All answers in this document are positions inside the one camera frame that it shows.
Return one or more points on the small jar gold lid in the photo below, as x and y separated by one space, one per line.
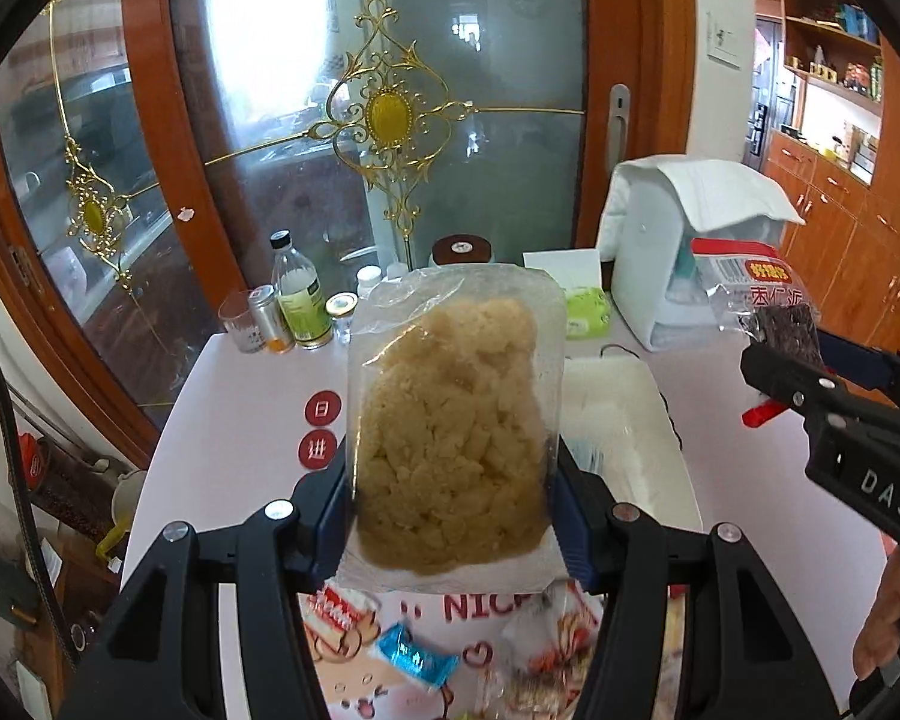
341 315

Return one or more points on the wooden shelf cabinet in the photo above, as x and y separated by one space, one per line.
847 202

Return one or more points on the white plastic storage bin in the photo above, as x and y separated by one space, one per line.
630 435

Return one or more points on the white pill bottle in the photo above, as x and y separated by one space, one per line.
368 279

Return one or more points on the canister with brown lid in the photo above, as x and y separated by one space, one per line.
461 249

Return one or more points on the clear bottle green label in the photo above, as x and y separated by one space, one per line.
300 300

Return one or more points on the blue candy packet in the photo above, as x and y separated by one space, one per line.
414 656

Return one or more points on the green tissue pack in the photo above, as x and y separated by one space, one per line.
586 311

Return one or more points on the red white snack packet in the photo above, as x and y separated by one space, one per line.
337 611

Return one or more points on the small metal tin can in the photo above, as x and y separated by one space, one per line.
270 322

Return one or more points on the small glass cup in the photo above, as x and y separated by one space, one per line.
236 322

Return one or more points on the white wall switch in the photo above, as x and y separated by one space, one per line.
724 41

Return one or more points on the clear bag of beige snack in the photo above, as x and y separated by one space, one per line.
450 420

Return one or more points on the red clear brownie packet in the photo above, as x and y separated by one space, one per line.
757 285

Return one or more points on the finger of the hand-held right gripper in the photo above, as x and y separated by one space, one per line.
787 382
866 366

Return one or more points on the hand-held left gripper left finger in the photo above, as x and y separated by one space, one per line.
332 521

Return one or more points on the large clear walnut snack packet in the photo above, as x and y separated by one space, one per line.
547 660

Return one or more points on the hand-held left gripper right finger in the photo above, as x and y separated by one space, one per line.
572 521

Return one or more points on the glass door gold ornament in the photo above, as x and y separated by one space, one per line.
75 255
285 90

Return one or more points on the person's right hand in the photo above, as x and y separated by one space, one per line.
886 615

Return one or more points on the white countertop appliance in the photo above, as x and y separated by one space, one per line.
645 270

